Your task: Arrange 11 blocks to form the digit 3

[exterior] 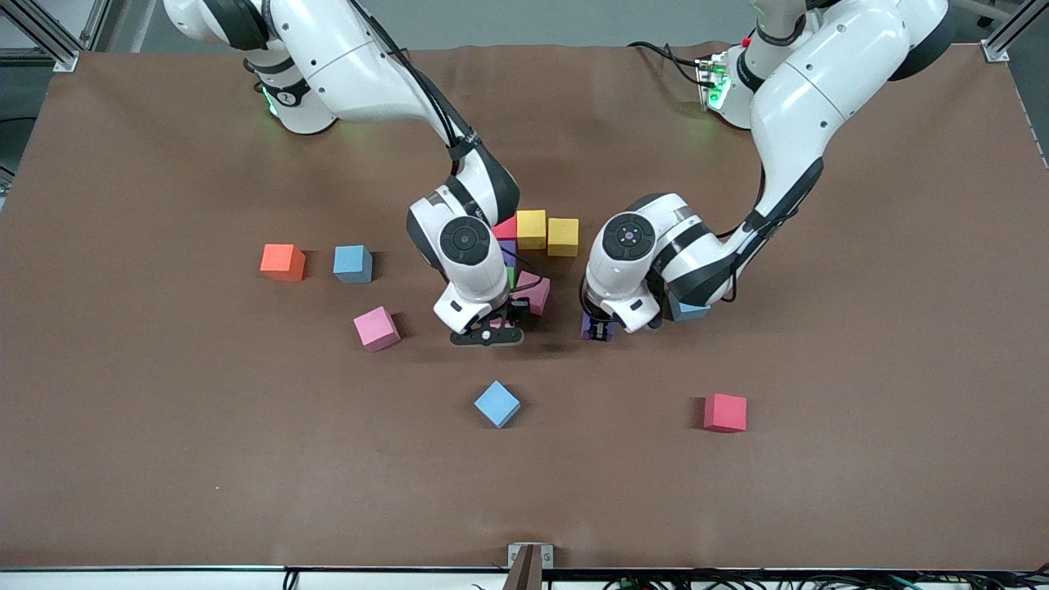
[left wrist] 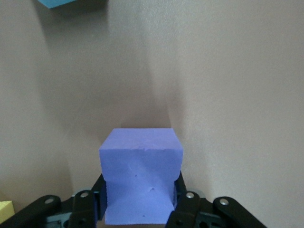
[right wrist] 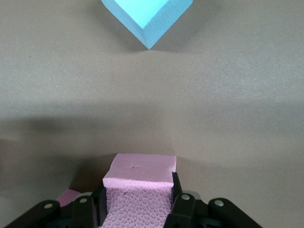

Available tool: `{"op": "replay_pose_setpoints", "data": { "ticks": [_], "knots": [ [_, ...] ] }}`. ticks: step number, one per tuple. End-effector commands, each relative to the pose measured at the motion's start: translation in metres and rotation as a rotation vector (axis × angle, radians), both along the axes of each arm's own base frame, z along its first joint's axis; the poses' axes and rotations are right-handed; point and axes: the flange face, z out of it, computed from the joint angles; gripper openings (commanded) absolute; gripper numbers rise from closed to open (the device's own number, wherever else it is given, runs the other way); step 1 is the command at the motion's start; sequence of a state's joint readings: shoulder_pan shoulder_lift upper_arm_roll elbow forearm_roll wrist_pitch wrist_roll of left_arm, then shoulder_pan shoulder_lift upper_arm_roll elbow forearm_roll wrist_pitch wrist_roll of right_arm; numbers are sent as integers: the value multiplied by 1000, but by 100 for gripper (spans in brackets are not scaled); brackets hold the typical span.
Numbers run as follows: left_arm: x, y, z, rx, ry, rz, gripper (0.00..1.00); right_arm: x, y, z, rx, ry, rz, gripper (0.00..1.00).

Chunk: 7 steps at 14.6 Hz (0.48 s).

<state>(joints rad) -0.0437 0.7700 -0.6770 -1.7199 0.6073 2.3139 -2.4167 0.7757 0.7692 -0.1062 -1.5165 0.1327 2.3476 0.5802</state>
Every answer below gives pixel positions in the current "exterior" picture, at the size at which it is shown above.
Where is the black cable bundle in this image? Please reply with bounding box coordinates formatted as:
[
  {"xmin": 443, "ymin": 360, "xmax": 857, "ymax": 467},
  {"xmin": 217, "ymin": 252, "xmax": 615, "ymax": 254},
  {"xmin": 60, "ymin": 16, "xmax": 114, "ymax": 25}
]
[{"xmin": 602, "ymin": 571, "xmax": 1049, "ymax": 590}]

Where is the yellow foam block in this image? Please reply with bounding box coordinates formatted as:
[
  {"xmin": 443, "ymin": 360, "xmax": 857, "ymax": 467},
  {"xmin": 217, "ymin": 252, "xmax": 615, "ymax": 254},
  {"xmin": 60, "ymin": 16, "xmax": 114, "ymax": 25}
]
[
  {"xmin": 516, "ymin": 210, "xmax": 548, "ymax": 251},
  {"xmin": 547, "ymin": 217, "xmax": 580, "ymax": 258}
]

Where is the grey metal camera bracket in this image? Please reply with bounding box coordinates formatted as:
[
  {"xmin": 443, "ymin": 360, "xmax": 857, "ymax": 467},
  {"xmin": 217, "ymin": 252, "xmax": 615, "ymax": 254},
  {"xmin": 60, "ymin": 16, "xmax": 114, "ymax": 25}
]
[{"xmin": 507, "ymin": 542, "xmax": 555, "ymax": 590}]

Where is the orange foam block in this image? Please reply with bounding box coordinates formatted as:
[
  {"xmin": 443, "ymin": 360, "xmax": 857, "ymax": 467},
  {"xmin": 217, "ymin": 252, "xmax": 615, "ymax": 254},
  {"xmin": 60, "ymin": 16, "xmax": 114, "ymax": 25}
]
[{"xmin": 260, "ymin": 243, "xmax": 307, "ymax": 283}]

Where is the black base cable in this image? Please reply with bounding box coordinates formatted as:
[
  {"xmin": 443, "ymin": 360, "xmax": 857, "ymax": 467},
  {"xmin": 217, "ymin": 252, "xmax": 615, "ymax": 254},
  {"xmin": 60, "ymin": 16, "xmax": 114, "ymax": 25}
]
[{"xmin": 627, "ymin": 39, "xmax": 707, "ymax": 88}]

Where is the aluminium frame profile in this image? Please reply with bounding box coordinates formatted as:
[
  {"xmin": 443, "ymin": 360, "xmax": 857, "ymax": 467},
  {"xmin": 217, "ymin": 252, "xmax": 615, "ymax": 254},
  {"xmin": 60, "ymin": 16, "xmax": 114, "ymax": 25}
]
[
  {"xmin": 0, "ymin": 0, "xmax": 111, "ymax": 73},
  {"xmin": 979, "ymin": 0, "xmax": 1049, "ymax": 63}
]

